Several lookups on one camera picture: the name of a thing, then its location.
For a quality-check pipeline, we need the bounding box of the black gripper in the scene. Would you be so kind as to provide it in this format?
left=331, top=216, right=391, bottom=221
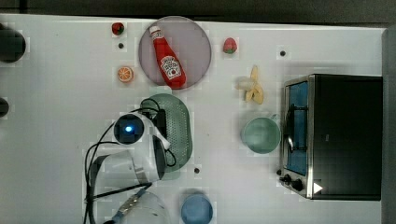
left=152, top=109, right=166, bottom=134

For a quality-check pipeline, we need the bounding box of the mint green plastic strainer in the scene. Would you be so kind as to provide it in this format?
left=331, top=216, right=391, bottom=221
left=141, top=86, right=192, bottom=180

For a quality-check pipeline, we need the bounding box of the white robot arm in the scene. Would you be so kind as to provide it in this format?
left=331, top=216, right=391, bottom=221
left=84, top=109, right=170, bottom=224

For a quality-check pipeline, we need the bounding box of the red ketchup bottle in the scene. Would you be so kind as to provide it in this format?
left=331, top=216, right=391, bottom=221
left=148, top=25, right=187, bottom=90

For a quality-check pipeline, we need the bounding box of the orange slice toy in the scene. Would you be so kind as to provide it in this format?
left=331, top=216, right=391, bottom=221
left=117, top=66, right=134, bottom=83

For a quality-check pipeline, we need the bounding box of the round grey plate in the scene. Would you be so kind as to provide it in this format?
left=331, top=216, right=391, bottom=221
left=138, top=16, right=212, bottom=89

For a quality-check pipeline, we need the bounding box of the blue plastic cup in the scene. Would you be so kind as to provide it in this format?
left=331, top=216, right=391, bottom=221
left=180, top=193, right=213, bottom=224

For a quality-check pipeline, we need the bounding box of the peeled banana toy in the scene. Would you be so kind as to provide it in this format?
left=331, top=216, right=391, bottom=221
left=235, top=65, right=264, bottom=105

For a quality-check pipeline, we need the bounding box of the dark red strawberry toy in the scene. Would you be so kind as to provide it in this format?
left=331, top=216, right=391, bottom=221
left=111, top=22, right=124, bottom=35

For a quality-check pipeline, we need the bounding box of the pink strawberry toy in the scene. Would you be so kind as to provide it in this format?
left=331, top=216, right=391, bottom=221
left=223, top=37, right=237, bottom=54

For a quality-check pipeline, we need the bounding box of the mint green cup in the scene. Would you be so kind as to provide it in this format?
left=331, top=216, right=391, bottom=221
left=241, top=115, right=281, bottom=154

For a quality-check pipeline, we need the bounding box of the black round object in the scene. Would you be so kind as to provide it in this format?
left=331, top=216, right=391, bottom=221
left=0, top=98, right=9, bottom=118

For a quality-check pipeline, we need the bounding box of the black round pot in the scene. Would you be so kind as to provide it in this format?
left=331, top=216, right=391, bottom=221
left=0, top=27, right=26, bottom=63

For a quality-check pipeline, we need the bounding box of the silver black toaster oven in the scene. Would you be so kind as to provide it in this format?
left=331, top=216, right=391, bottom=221
left=277, top=74, right=383, bottom=201

